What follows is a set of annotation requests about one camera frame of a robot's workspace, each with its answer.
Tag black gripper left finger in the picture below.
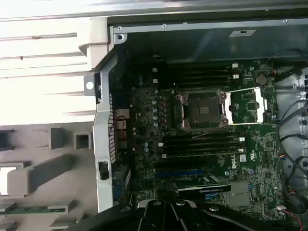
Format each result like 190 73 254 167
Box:
72 199 173 231

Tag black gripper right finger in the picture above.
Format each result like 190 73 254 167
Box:
172 201 274 231

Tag CPU socket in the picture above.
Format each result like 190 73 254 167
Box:
169 88 229 131

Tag black graphics card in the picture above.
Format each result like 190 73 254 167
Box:
177 173 232 202

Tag blue expansion slot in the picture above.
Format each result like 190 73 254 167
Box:
154 169 205 178

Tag black RAM slot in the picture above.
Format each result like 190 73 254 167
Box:
152 78 232 85
152 67 232 74
166 147 245 154
166 63 239 69
161 153 239 160
166 135 246 142
166 74 239 80
158 141 238 148

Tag green motherboard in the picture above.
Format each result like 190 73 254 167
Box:
131 60 283 223

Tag black open PC case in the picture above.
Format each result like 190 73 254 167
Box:
83 7 308 231

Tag green RAM stick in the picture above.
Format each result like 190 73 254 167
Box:
0 205 66 215

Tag grey parts rack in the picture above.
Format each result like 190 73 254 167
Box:
0 125 97 231

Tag silver coin battery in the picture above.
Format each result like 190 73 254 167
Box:
255 74 267 86

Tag white case sticker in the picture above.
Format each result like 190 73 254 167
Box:
228 29 257 38

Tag wire locking lever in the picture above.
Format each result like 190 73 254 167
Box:
192 127 231 139

